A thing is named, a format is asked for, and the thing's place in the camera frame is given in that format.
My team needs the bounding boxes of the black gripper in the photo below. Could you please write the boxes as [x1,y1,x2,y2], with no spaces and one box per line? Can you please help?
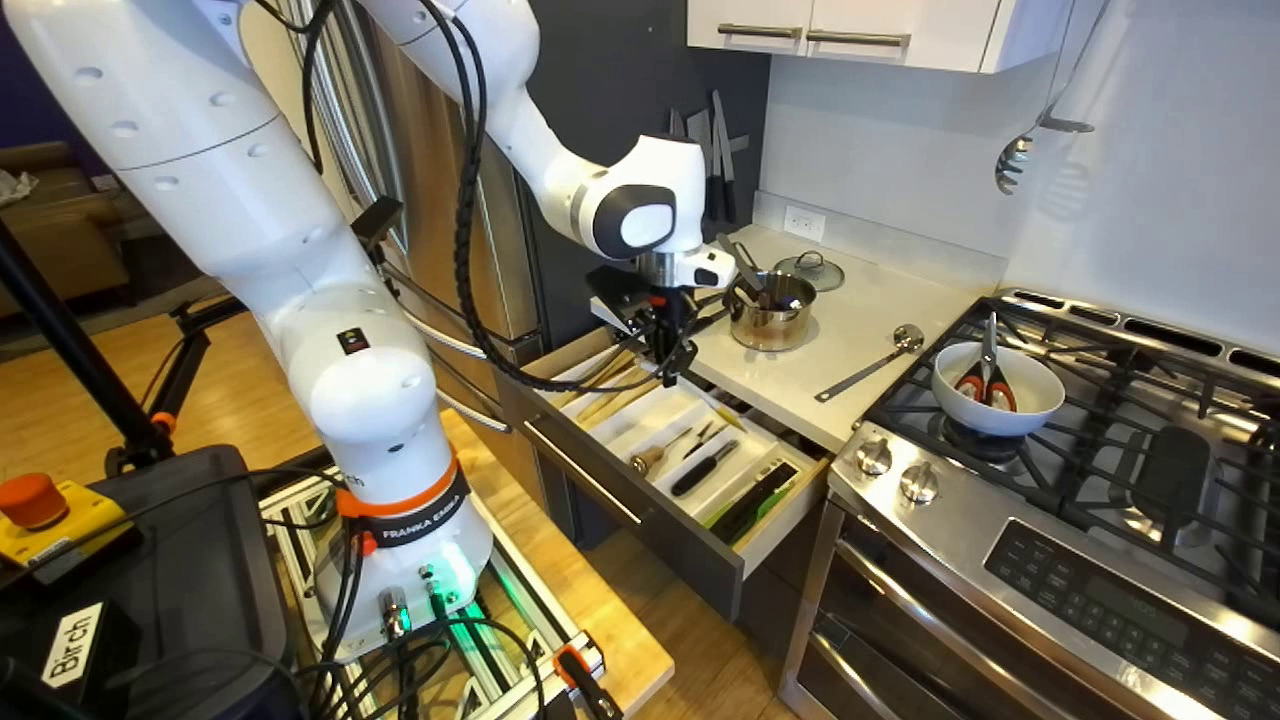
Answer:
[582,259,703,386]

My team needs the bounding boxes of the wooden spatula with yellow tip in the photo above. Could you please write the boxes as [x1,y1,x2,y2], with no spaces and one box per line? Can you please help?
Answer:
[663,356,750,430]

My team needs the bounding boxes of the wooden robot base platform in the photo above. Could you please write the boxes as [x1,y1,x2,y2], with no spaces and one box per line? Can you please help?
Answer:
[256,404,681,720]

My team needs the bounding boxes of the long wooden utensil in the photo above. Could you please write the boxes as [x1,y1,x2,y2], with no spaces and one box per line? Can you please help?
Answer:
[574,362,666,428]

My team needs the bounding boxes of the flat wooden utensil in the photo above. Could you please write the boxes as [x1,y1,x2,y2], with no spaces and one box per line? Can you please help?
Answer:
[549,343,633,401]

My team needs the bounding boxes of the steel utensil holder pot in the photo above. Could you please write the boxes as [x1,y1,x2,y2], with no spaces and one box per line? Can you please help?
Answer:
[728,270,820,350]

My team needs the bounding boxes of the wooden kitchen drawer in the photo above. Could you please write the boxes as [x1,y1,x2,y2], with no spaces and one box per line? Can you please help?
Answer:
[516,324,832,619]

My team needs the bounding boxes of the white cutlery organizer tray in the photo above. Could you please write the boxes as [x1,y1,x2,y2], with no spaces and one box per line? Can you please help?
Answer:
[559,356,820,552]

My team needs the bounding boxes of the glass pot lid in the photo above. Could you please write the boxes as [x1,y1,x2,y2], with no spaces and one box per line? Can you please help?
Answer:
[771,249,847,297]

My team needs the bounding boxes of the long black knife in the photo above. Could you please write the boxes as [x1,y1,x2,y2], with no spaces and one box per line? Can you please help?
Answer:
[712,459,801,546]

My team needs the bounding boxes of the long metal ladle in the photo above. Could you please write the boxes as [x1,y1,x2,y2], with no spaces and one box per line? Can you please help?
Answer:
[813,319,927,406]

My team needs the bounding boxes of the white bowl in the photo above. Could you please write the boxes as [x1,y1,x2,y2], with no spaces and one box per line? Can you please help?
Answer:
[927,338,1071,439]

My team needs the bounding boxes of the white upper cabinet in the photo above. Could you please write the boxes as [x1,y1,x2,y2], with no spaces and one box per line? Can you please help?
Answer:
[683,0,1112,78]

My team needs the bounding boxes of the hanging metal slotted spoon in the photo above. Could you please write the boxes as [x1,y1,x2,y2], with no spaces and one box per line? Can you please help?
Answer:
[993,120,1048,199]

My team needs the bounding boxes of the stainless gas stove range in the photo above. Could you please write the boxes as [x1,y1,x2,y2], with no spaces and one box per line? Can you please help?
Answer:
[776,287,1280,720]

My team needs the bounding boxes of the black control box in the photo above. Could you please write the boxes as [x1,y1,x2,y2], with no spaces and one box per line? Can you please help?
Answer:
[0,444,291,720]

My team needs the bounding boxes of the black tripod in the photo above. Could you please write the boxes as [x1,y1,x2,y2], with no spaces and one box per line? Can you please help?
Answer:
[0,215,253,478]

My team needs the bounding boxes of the brown sofa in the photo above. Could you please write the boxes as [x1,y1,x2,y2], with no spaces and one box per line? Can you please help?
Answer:
[0,136,164,324]

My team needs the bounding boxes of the red emergency stop button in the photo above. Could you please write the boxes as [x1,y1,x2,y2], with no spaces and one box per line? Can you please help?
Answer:
[0,469,132,574]

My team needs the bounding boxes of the small wooden-handled fork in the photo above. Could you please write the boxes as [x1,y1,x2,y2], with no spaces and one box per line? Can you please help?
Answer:
[628,421,694,478]

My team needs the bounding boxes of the black-handled small tool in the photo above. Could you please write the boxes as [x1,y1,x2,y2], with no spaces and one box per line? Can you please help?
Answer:
[666,436,741,501]

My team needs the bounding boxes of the white wall outlet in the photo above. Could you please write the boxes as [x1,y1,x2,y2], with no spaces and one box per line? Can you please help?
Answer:
[780,205,832,242]

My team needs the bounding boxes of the black wall-mounted knife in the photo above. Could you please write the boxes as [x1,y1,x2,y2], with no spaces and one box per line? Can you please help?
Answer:
[683,87,750,230]

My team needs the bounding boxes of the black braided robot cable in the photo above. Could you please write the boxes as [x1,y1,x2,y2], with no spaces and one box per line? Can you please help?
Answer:
[416,0,670,401]

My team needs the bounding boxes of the red-handled scissors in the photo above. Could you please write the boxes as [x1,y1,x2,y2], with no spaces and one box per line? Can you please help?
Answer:
[956,306,1020,412]

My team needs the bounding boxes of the black base cable bundle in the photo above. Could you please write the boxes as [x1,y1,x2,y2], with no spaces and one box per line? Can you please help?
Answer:
[273,515,633,720]

